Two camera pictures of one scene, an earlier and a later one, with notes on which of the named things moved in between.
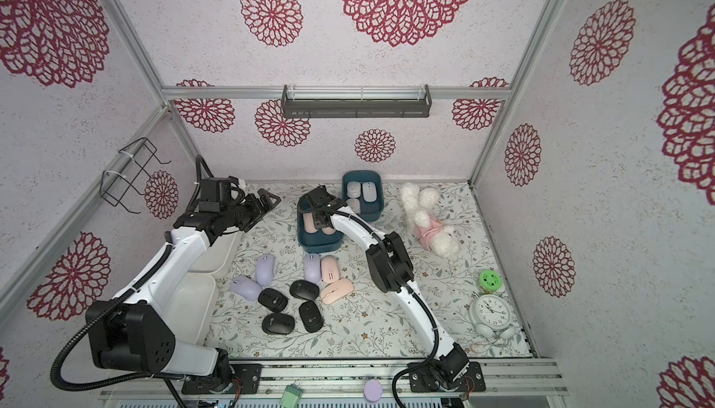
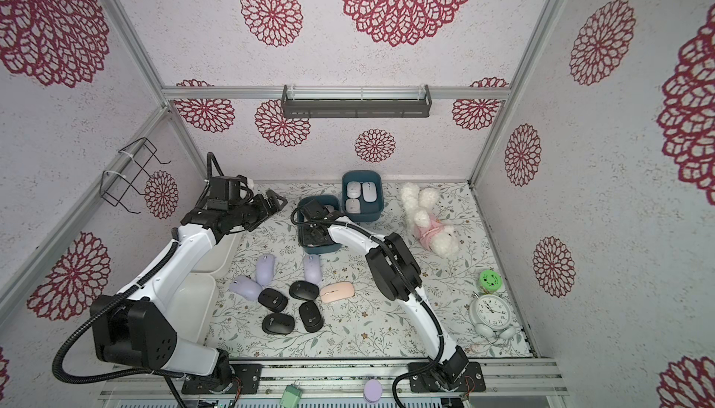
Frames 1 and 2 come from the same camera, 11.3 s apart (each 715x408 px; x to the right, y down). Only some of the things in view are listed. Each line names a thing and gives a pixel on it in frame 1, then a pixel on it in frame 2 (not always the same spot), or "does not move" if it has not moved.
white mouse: [354, 189] does not move
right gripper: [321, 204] -> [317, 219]
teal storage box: [317, 242] does not move
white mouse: [355, 204] does not move
